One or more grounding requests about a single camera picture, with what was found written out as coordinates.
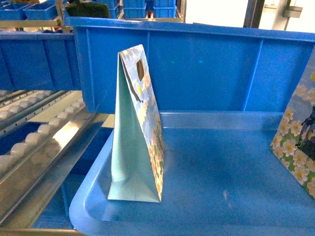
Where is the flower pattern gift bag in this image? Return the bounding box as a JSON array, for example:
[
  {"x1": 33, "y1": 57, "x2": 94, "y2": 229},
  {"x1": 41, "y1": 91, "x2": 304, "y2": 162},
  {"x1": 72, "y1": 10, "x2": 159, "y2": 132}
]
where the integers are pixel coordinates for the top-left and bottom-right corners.
[{"x1": 108, "y1": 44, "x2": 165, "y2": 203}]

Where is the large blue plastic bin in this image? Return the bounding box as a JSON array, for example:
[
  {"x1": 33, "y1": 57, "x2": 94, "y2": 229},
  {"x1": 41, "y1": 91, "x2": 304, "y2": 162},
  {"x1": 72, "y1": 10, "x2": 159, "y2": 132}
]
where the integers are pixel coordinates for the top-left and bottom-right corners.
[{"x1": 64, "y1": 17, "x2": 315, "y2": 114}]

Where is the light blue plastic tray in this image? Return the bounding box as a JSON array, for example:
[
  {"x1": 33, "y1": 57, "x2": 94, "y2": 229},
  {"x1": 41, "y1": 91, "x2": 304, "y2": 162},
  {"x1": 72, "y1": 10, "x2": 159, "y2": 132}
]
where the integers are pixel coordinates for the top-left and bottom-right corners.
[{"x1": 69, "y1": 112, "x2": 315, "y2": 236}]

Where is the blue bin at left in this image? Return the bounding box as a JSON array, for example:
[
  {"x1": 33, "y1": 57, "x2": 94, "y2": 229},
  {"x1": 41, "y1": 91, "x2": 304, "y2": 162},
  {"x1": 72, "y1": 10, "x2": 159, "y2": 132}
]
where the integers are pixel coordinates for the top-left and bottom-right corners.
[{"x1": 0, "y1": 31, "x2": 81, "y2": 90}]

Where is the white roller conveyor rail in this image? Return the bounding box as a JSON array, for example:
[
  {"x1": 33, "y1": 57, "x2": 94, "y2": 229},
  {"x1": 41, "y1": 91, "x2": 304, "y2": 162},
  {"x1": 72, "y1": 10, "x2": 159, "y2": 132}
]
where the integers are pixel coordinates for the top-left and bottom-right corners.
[{"x1": 0, "y1": 98, "x2": 85, "y2": 175}]

